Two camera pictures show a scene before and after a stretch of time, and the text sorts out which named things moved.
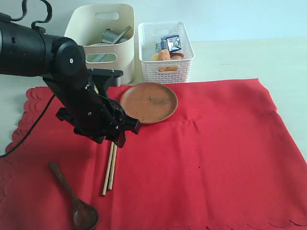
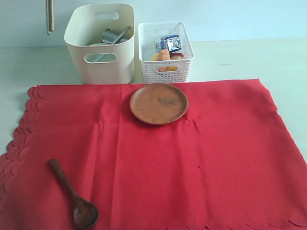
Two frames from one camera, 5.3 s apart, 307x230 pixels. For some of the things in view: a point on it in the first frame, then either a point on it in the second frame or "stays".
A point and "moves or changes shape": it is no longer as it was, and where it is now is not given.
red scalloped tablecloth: x=224 y=160 stays
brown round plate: x=150 y=103 moves or changes shape
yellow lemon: x=154 y=57 stays
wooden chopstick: x=110 y=187 → x=51 y=16
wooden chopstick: x=108 y=170 → x=47 y=17
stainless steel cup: x=109 y=37 stays
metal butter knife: x=98 y=59 stays
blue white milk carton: x=171 y=43 stays
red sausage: x=174 y=54 stays
